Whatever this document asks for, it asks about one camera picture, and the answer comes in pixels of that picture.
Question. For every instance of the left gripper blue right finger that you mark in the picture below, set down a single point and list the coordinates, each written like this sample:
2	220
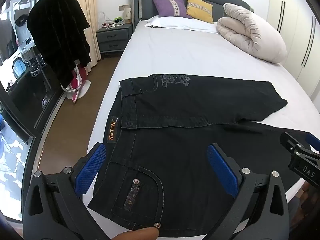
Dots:
230	175

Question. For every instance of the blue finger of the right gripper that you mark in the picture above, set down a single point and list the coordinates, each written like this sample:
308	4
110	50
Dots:
291	144
313	141

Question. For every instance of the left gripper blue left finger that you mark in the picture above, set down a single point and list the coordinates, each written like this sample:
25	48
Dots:
86	168

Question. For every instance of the black denim pants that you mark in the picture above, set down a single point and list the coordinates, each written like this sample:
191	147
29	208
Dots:
157	132

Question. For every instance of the person's right hand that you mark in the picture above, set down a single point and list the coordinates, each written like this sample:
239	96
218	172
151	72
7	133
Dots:
310	198

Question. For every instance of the person's left hand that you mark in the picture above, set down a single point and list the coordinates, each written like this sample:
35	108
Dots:
141	234

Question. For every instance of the black framed glass door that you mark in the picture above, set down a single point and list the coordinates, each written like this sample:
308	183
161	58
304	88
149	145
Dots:
28	81

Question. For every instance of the rolled beige duvet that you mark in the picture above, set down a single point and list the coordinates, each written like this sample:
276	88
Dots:
251	33

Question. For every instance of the cream wardrobe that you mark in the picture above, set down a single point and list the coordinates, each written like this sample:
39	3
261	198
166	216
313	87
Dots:
299	28

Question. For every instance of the dark grey nightstand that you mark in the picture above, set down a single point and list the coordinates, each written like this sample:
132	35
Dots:
113	40

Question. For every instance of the white bed mattress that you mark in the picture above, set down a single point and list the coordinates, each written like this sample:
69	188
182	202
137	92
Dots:
173	51

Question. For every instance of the white flat pillow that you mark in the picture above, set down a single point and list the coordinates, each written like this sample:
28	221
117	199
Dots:
181	23

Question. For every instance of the black hanging garment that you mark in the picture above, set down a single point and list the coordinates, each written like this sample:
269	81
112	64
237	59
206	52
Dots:
58	34

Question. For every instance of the yellow pillow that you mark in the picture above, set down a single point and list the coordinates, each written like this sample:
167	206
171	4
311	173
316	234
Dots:
200	10

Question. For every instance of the purple pillow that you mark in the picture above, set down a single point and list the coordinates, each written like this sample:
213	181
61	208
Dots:
174	8

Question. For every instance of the beige curtain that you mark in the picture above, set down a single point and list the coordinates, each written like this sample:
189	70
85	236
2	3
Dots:
88	15

